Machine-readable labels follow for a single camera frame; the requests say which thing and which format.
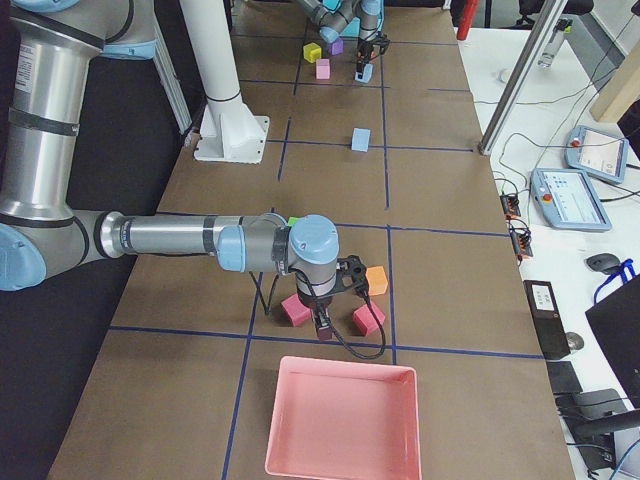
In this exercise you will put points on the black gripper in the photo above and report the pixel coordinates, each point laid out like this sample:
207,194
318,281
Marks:
313,303

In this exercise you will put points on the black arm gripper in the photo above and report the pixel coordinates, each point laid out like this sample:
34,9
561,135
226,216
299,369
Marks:
365,50

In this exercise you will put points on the light blue foam block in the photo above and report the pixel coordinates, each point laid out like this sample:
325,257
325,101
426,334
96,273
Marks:
360,140

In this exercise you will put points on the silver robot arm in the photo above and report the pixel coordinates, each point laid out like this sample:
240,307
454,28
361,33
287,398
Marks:
70,198
331,22

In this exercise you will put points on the red foam block rear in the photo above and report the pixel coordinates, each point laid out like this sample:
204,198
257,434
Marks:
296,312

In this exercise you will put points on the red foam block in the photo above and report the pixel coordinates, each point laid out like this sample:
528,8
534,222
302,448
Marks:
296,312
365,318

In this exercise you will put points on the purple foam block left side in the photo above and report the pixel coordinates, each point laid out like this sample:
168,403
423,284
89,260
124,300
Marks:
336,47

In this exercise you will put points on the pink foam block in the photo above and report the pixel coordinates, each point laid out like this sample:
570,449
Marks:
323,69

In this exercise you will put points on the red foam block front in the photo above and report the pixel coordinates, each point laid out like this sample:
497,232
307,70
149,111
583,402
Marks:
365,318

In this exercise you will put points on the yellow foam block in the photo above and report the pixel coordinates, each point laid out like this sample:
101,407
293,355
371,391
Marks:
312,52

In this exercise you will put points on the orange foam block right side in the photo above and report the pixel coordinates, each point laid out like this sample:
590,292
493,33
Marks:
377,280

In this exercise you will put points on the pink plastic tray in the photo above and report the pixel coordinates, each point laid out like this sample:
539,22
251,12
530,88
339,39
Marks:
344,420

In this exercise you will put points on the red fire extinguisher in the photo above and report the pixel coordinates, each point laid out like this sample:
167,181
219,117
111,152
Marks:
466,19

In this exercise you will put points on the plastic water bottle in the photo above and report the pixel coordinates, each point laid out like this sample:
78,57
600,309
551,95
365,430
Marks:
557,38

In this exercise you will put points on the orange black connector far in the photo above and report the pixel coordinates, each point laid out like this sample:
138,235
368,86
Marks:
511,205

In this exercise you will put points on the orange black connector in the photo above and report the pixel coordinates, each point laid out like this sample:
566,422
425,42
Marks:
520,235
511,205

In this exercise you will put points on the orange black connector near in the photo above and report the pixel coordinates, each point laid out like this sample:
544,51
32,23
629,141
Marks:
520,235

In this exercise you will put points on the black power box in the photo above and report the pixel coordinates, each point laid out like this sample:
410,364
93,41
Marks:
546,319

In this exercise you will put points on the teach pendant near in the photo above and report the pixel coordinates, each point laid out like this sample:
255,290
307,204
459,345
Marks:
567,200

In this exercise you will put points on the teach pendant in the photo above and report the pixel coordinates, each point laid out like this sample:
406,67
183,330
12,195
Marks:
567,200
600,155

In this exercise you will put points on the teach pendant far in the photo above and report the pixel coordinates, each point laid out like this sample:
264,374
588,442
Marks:
600,155

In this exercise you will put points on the black monitor stand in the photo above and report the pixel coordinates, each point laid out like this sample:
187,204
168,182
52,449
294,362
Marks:
596,421

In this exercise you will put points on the black computer mouse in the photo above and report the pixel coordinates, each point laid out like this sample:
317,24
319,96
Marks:
605,263

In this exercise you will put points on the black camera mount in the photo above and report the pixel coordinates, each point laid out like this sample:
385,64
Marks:
351,275
382,42

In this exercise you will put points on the aluminium frame post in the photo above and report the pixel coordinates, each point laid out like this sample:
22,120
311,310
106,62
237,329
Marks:
550,13

